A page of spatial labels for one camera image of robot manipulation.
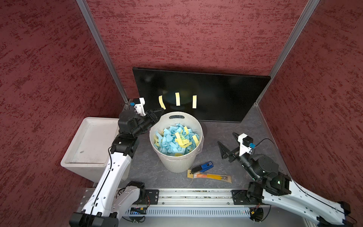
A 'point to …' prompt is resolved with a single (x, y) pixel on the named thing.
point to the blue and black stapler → (203, 168)
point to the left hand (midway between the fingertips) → (164, 112)
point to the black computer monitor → (213, 96)
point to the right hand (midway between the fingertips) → (224, 140)
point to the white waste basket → (180, 164)
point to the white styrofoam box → (89, 151)
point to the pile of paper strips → (176, 140)
